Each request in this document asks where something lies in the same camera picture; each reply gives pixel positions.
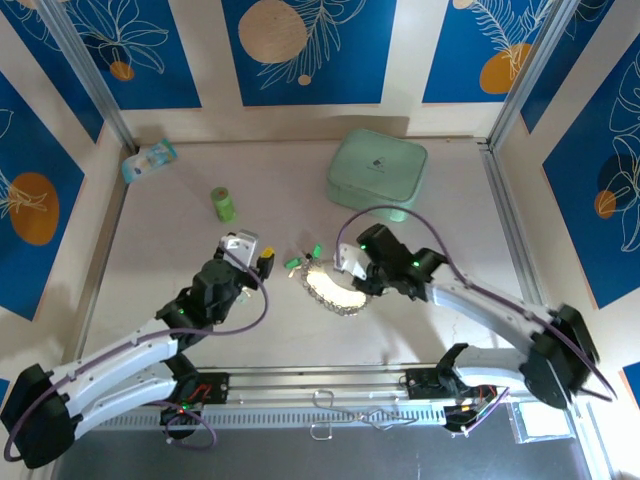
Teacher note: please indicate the aluminium left side rail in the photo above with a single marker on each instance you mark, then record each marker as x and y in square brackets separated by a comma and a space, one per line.
[97, 290]

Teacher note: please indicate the mint green zip case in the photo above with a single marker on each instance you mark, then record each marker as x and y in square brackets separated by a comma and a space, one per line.
[375, 165]

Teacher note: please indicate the mint key tag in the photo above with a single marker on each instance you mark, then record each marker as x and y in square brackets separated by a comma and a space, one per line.
[316, 250]

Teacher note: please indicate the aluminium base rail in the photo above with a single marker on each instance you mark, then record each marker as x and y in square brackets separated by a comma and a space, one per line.
[320, 382]

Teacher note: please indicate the bright green key tag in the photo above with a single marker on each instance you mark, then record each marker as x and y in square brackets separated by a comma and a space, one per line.
[292, 261]

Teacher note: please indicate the round metal key plate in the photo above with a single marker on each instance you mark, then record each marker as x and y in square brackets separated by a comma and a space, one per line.
[330, 290]

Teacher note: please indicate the blue poster large orange circle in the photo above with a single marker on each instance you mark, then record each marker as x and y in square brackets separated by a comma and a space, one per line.
[35, 210]

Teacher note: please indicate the green cylindrical container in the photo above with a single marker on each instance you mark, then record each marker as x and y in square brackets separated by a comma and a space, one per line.
[223, 205]

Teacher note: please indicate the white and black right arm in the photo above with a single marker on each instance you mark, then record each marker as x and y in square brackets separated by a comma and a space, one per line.
[480, 310]

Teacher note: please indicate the blue poster beige circle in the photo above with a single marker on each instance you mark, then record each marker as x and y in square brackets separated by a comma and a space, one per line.
[310, 60]

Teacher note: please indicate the blue floral wall poster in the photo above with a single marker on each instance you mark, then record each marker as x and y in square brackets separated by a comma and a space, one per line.
[590, 60]
[50, 70]

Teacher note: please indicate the aluminium left frame post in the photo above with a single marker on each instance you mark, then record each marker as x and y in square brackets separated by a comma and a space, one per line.
[91, 75]

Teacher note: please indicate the clear plastic bag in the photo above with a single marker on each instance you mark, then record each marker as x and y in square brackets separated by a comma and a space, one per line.
[540, 422]

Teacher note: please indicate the blue poster dark circle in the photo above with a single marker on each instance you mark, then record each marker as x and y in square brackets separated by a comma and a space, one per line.
[600, 210]

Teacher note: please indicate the aluminium frame post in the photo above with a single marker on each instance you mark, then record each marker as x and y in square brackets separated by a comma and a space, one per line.
[532, 75]
[91, 75]

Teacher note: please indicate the aluminium right frame post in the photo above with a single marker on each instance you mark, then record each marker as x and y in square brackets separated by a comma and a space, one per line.
[532, 75]

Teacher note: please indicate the blue poster feather and orange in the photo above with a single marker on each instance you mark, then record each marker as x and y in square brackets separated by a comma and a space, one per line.
[475, 50]

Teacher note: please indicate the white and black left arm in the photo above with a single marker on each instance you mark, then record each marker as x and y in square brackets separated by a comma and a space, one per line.
[115, 360]

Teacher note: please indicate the blue poster small orange circle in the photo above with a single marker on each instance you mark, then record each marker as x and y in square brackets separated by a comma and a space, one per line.
[150, 60]

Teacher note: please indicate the aluminium right side rail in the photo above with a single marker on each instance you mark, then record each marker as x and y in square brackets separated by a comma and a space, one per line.
[507, 210]

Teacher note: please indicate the light blue wipes packet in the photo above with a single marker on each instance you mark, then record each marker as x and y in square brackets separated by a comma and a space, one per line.
[147, 161]

